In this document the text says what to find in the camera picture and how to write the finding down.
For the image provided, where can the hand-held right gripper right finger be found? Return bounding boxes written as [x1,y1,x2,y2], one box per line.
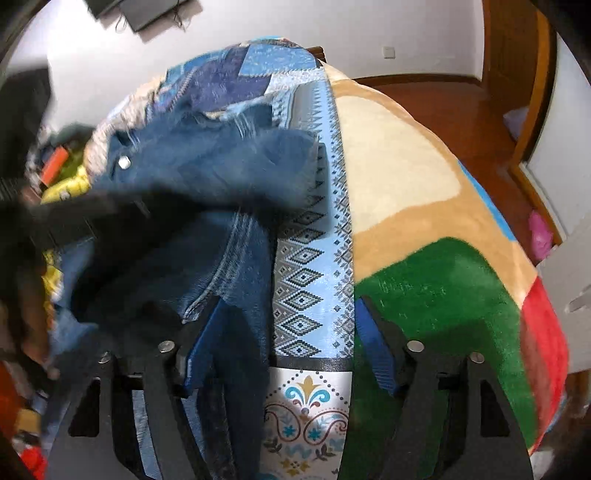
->
[338,294,533,480]

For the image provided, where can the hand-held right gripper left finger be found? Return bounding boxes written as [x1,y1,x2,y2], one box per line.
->
[46,296,228,480]

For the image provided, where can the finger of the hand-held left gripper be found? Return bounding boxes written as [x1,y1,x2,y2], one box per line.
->
[92,187,155,243]

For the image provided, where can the blue denim jeans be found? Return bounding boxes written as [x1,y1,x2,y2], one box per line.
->
[46,104,320,480]

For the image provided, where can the pile of colourful clothes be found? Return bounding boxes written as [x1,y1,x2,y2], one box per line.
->
[25,124,100,206]

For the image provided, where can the blue patterned bed sheet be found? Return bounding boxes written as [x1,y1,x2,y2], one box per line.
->
[85,36,357,480]

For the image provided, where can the colourful fleece blanket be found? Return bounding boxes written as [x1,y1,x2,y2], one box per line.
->
[322,62,571,480]

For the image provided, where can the pink plastic bag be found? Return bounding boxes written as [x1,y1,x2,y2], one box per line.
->
[527,210,554,263]

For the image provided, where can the white cabinet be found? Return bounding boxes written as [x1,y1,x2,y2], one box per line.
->
[534,222,591,376]

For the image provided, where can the pale lavender plastic bag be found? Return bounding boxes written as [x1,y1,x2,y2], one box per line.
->
[502,106,532,139]

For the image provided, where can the black wall television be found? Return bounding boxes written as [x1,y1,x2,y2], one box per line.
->
[85,0,204,33]

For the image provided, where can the wooden door frame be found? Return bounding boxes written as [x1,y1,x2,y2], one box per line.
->
[481,0,565,246]

